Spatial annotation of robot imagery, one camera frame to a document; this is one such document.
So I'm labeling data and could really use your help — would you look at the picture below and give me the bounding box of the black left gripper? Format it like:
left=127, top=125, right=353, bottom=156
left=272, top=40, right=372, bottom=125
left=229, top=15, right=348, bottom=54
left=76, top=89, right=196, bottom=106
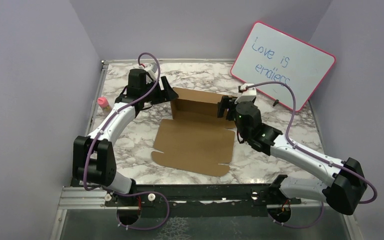
left=141, top=75, right=178, bottom=105

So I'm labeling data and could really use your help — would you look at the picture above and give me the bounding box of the brown cardboard box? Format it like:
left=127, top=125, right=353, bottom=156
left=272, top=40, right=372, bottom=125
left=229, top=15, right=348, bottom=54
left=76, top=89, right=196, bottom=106
left=151, top=87, right=236, bottom=177

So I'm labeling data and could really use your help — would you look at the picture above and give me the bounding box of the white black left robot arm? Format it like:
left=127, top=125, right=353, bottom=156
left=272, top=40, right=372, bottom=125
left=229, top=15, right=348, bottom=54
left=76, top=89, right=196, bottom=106
left=72, top=67, right=178, bottom=206

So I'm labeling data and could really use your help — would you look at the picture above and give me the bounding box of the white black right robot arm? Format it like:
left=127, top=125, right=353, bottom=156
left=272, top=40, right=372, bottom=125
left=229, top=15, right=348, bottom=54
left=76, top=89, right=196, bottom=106
left=217, top=95, right=367, bottom=215

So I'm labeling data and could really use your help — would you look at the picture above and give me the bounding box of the pink capped small bottle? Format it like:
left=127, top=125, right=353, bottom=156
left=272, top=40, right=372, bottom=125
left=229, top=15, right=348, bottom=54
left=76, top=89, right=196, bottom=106
left=97, top=96, right=112, bottom=116

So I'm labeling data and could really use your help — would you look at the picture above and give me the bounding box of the pink framed whiteboard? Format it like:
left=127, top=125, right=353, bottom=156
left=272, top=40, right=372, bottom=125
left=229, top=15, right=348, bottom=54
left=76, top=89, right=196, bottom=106
left=230, top=21, right=336, bottom=111

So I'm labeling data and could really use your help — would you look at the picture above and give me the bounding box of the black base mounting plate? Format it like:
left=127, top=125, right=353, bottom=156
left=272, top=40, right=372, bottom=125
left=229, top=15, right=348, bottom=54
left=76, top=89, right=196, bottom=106
left=92, top=183, right=301, bottom=219

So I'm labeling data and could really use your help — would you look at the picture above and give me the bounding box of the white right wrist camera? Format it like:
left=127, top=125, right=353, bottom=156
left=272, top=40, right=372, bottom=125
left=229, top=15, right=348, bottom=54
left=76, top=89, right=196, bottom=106
left=235, top=83, right=257, bottom=104

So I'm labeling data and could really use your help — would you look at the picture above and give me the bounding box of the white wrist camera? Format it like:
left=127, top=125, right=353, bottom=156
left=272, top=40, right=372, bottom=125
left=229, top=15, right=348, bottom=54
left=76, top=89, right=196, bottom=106
left=235, top=83, right=257, bottom=104
left=139, top=63, right=158, bottom=81

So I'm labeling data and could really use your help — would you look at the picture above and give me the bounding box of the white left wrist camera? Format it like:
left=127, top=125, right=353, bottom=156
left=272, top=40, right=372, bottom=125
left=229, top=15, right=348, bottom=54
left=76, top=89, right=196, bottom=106
left=139, top=63, right=158, bottom=81

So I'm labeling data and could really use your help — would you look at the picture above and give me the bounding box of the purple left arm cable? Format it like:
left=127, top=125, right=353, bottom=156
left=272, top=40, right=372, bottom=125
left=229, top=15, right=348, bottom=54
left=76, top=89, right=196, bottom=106
left=82, top=52, right=171, bottom=232

